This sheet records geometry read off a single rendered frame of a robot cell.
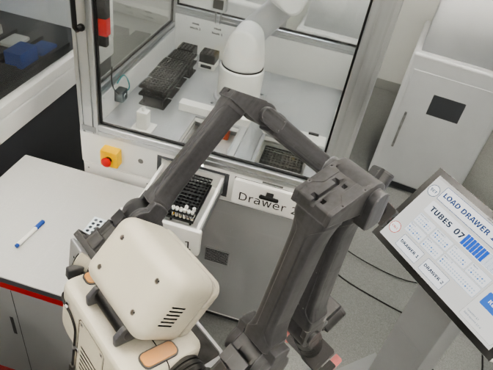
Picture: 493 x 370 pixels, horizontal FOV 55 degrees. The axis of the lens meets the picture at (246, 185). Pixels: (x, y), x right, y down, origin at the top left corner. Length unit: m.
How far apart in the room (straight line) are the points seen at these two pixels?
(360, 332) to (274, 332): 1.80
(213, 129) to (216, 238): 1.00
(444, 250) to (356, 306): 1.22
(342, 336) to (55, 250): 1.50
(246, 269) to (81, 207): 0.75
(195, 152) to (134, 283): 0.37
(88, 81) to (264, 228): 0.87
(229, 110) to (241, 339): 0.51
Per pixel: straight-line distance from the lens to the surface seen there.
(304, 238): 0.73
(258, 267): 2.11
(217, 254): 2.11
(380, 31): 1.48
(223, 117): 1.12
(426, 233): 1.63
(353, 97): 1.57
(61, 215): 1.88
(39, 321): 1.86
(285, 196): 1.79
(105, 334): 0.97
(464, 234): 1.60
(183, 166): 1.11
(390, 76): 4.97
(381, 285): 2.90
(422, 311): 1.80
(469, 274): 1.57
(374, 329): 2.69
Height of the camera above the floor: 2.04
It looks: 39 degrees down
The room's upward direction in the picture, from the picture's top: 11 degrees clockwise
